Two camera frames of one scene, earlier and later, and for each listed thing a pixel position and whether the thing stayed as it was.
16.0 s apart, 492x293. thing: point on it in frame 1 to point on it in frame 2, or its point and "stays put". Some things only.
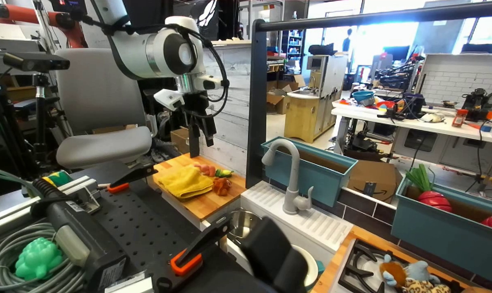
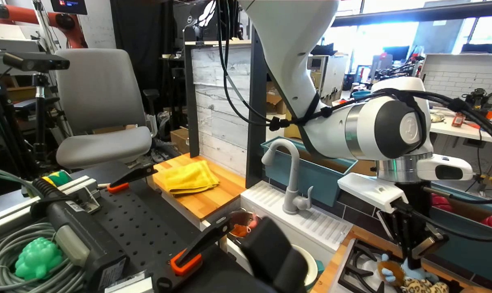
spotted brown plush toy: x=413 y=285 stays put
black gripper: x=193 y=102 to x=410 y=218
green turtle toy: x=35 y=259 stays put
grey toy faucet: x=293 y=200 stays put
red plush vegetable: x=434 y=198 stays put
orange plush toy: x=221 y=185 to x=242 y=221
